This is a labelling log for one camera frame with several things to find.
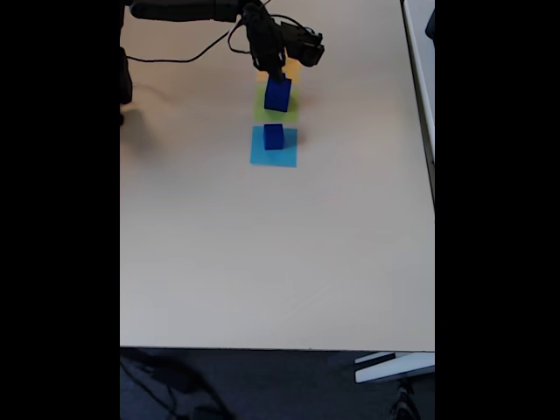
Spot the large blue cube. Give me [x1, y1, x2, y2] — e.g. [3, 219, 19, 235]
[263, 76, 293, 114]

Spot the medium blue cube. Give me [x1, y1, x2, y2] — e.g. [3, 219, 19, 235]
[263, 123, 285, 151]

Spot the orange paper square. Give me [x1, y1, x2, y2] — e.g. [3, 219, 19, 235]
[255, 59, 302, 85]

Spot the green paper square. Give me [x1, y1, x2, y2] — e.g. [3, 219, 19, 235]
[253, 83, 301, 123]

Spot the light blue paper square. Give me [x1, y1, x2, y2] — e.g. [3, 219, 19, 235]
[248, 125, 298, 169]

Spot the white neighbouring table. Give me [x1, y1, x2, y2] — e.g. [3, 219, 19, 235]
[400, 0, 436, 207]

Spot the white table foot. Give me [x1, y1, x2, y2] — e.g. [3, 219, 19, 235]
[353, 352, 436, 385]

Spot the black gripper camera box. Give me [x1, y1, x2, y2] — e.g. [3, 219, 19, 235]
[279, 21, 326, 68]

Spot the black floor cable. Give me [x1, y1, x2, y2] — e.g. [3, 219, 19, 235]
[120, 349, 228, 420]

